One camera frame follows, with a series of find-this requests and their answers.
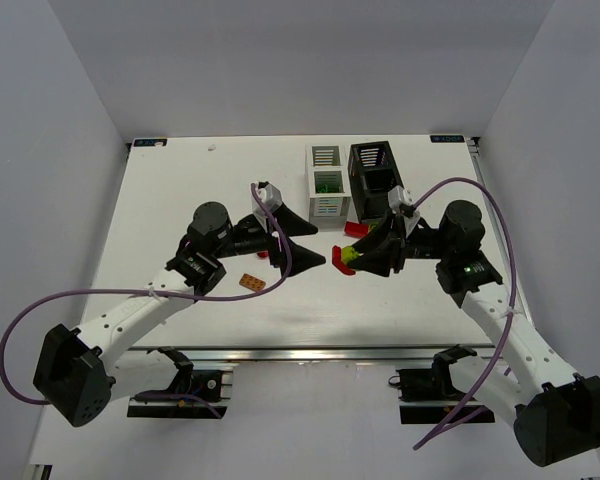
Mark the lime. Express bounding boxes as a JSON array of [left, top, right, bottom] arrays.
[[331, 245, 361, 276]]

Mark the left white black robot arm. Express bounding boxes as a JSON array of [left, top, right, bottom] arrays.
[[33, 201, 326, 427]]

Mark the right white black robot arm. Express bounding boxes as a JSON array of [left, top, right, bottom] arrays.
[[346, 200, 600, 467]]

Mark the red lego brick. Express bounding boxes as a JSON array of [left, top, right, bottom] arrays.
[[344, 221, 370, 239]]

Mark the orange flat lego brick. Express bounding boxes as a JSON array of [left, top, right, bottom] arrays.
[[239, 273, 267, 293]]

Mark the white slotted container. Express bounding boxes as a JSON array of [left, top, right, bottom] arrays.
[[305, 144, 352, 229]]

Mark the black slotted container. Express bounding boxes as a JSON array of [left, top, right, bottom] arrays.
[[348, 141, 403, 223]]

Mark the right blue table label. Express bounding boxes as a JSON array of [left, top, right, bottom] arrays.
[[429, 134, 465, 143]]

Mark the blue table label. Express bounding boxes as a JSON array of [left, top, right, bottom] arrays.
[[429, 134, 465, 143], [132, 138, 168, 148]]

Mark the left blue table label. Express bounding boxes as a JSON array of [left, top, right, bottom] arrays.
[[132, 138, 168, 148]]

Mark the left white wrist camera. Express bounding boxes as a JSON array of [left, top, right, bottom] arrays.
[[252, 182, 283, 226]]

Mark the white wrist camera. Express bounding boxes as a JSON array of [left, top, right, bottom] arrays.
[[252, 182, 283, 226], [388, 185, 421, 238]]

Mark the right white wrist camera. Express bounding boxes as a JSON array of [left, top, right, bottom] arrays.
[[388, 185, 421, 238]]

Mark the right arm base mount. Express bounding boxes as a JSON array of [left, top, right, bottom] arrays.
[[387, 368, 463, 426]]

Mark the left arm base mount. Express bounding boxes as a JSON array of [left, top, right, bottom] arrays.
[[127, 363, 233, 420]]

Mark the aluminium table rail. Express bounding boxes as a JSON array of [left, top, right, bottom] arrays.
[[72, 343, 551, 365]]

